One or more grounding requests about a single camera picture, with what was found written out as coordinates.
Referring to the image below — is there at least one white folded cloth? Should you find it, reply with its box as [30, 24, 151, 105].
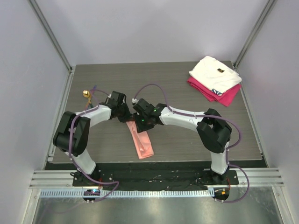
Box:
[189, 56, 242, 96]

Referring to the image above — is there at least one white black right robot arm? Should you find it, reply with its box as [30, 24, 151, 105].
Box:
[132, 98, 232, 184]

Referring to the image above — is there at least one gold spoon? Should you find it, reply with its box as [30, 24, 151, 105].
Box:
[82, 90, 91, 105]

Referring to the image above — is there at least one pink satin napkin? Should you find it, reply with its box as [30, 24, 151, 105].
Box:
[126, 121, 154, 160]

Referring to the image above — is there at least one grey left corner post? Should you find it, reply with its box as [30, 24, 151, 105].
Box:
[27, 0, 73, 71]

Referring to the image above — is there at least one iridescent purple utensil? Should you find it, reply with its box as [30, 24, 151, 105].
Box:
[85, 85, 97, 110]

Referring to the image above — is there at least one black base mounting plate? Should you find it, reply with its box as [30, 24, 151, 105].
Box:
[71, 161, 239, 191]

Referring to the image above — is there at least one aluminium front rail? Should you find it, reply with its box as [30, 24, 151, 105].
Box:
[29, 168, 284, 189]

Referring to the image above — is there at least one white slotted cable duct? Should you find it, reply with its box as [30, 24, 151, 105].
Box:
[40, 188, 214, 198]

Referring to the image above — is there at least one magenta folded cloth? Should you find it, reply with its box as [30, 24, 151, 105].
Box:
[187, 77, 241, 107]

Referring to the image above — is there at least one grey aluminium corner post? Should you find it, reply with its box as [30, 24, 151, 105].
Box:
[233, 0, 278, 68]

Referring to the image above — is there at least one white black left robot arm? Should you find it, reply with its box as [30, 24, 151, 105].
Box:
[53, 91, 131, 186]

